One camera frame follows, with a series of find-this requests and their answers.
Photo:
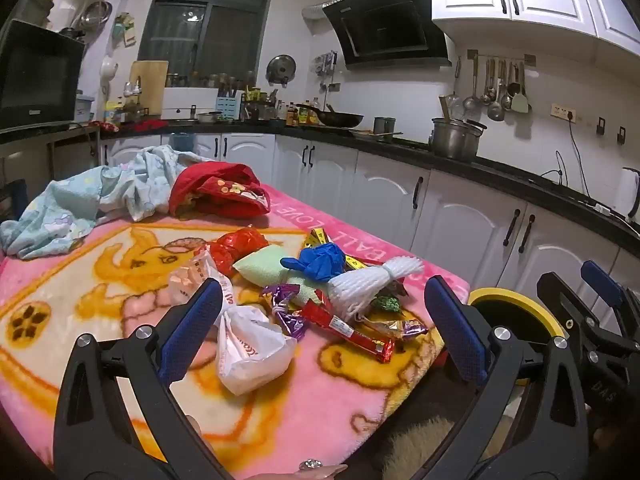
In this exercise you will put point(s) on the red snack bar wrapper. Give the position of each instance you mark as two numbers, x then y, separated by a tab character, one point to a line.
345	334

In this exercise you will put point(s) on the steel pot lid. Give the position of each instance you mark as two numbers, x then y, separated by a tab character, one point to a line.
281	69

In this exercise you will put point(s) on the white electric kettle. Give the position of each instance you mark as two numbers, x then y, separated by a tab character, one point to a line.
631	190

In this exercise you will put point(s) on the white plastic bag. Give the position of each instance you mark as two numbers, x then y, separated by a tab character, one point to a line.
250	355

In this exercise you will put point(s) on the blue utensil holder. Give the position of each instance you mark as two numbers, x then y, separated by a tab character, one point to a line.
229	106

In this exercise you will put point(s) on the white foam net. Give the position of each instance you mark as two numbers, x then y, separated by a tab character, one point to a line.
370	282

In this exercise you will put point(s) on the small purple candy wrapper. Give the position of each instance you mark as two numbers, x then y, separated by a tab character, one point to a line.
412	329

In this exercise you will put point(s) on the row of hanging kitchen utensils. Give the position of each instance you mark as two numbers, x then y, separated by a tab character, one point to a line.
495	100

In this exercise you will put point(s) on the wall power socket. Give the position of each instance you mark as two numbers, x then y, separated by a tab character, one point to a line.
562	113

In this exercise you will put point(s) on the light green pouch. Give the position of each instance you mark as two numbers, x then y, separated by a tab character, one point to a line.
262	265

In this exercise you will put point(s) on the blue rubber glove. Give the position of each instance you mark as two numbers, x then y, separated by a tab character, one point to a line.
320	257

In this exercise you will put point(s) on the clear wrapper with red print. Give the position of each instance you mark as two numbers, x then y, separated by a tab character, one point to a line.
192	272

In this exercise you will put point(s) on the pink printed blanket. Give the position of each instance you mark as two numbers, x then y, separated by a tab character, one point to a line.
310	410

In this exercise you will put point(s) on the white lower cabinets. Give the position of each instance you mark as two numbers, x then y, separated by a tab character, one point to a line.
450	210

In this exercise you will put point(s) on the person's left hand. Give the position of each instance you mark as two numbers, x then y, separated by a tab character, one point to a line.
315	469

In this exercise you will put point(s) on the pale plastic container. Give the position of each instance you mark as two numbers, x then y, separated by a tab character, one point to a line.
85	109

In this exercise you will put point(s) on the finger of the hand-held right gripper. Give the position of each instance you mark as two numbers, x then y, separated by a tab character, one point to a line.
602	280
562	300

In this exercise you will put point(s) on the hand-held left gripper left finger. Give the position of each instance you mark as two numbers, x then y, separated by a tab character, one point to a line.
192	325

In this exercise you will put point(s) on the yellow jar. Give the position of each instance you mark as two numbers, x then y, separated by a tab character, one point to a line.
112	114

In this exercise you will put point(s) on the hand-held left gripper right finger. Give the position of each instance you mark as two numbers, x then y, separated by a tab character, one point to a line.
452	325

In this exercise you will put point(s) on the steel pot with black lid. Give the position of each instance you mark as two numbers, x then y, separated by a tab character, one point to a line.
479	142

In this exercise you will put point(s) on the black range hood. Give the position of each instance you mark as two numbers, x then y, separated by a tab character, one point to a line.
385	25

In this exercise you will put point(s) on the orange snack wrapper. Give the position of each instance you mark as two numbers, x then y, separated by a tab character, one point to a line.
382	327

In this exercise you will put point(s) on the red dish cloth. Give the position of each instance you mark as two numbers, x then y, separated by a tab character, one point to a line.
145	125

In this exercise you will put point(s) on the wooden cutting board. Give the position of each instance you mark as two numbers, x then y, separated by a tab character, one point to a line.
150	85

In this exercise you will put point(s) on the white storage box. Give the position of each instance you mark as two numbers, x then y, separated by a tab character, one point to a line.
190	100

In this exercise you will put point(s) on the wall spice rack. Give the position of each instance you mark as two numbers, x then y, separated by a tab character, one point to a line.
326	65

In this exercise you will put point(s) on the row of sauce bottles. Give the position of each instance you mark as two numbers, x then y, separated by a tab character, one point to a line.
300	115

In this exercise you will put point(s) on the white hanging jug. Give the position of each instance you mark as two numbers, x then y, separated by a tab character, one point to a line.
108	70

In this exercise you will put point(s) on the yellow rimmed black bin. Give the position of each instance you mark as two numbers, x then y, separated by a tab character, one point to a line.
520	296

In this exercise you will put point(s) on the black wall hook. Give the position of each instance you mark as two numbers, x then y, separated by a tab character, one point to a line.
621	135
601	126

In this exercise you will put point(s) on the steel mug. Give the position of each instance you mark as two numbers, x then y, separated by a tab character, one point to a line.
385	126

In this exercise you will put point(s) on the white power strip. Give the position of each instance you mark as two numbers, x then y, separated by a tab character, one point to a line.
602	208

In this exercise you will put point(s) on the red embroidered cloth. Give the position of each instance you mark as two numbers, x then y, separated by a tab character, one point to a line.
220	185

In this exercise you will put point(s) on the silver exhaust duct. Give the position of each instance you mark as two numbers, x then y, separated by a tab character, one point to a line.
330	2

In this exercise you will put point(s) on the wall hanger with brushes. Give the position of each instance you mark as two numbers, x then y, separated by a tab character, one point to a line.
124	29

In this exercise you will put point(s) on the dark window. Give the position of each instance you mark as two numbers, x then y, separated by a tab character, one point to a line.
200	25

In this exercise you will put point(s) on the black microwave oven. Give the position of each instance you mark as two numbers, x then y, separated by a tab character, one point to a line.
40	75

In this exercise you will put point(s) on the black kitchen countertop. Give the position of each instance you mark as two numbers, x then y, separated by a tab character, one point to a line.
510	167

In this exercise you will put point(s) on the red shiny wrapper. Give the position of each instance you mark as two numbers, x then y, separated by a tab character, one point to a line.
240	245

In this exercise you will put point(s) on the green pea snack packet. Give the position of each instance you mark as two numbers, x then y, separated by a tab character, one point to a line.
386	303

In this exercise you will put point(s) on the light blue printed cloth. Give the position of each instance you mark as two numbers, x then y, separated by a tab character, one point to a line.
65	200

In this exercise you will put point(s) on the black wok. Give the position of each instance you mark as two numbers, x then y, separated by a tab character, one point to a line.
340	119

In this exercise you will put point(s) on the large steel pot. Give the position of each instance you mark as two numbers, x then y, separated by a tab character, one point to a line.
450	140

